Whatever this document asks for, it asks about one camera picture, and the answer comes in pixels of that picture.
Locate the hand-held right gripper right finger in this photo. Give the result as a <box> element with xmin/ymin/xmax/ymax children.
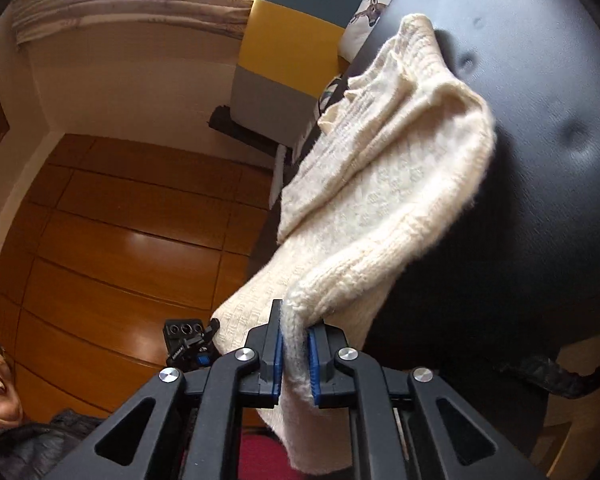
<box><xmin>307</xmin><ymin>324</ymin><xmax>546</xmax><ymax>480</ymax></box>

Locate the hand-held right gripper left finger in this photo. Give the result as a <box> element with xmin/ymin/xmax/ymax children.
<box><xmin>45</xmin><ymin>300</ymin><xmax>285</xmax><ymax>480</ymax></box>

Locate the cream knit sweater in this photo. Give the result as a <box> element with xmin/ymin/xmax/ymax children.
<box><xmin>211</xmin><ymin>12</ymin><xmax>497</xmax><ymax>476</ymax></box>

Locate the red cloth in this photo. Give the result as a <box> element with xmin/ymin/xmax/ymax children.
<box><xmin>180</xmin><ymin>430</ymin><xmax>291</xmax><ymax>480</ymax></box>

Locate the dark puffer jacket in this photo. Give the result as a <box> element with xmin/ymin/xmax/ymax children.
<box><xmin>0</xmin><ymin>410</ymin><xmax>106</xmax><ymax>480</ymax></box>

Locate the blue yellow grey upholstered panel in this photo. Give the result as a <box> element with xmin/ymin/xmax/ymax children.
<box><xmin>232</xmin><ymin>0</ymin><xmax>386</xmax><ymax>148</ymax></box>

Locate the white patterned curtain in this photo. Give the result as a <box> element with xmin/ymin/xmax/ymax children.
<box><xmin>12</xmin><ymin>0</ymin><xmax>257</xmax><ymax>50</ymax></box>

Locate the deer print pillow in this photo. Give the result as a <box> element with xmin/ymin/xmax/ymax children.
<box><xmin>337</xmin><ymin>0</ymin><xmax>421</xmax><ymax>63</ymax></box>

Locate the black strap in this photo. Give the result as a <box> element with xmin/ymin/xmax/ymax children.
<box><xmin>500</xmin><ymin>350</ymin><xmax>600</xmax><ymax>402</ymax></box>

